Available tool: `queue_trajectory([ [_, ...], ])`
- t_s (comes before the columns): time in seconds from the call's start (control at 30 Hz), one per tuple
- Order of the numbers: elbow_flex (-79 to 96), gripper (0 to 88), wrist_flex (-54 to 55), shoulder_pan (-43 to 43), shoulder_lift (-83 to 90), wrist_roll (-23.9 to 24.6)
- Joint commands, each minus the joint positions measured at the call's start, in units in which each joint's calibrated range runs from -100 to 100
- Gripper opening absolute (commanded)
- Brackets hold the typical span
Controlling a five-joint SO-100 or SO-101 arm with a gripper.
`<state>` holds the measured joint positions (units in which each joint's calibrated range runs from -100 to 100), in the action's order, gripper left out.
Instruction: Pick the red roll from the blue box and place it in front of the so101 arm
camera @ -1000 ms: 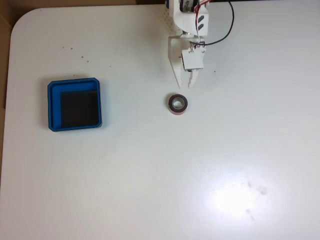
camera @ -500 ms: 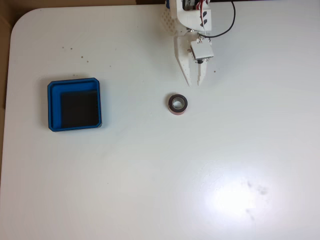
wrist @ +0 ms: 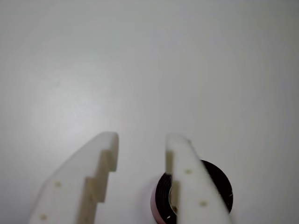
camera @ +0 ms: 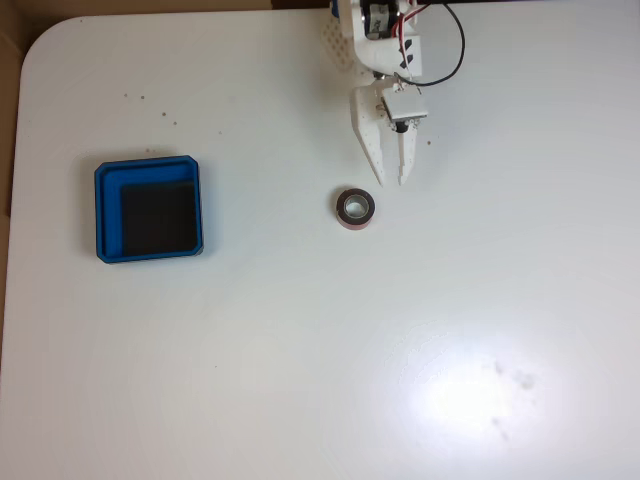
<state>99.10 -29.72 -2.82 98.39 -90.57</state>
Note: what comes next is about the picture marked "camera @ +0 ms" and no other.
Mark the red and white servo cable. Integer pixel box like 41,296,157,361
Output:
392,0,421,81

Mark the white perforated plate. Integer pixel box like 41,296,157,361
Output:
319,9,357,71

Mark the red tape roll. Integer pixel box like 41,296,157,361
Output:
333,185,377,232

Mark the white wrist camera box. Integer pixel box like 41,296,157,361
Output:
377,88,430,135

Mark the blue box with black bottom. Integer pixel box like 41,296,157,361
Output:
93,154,205,265

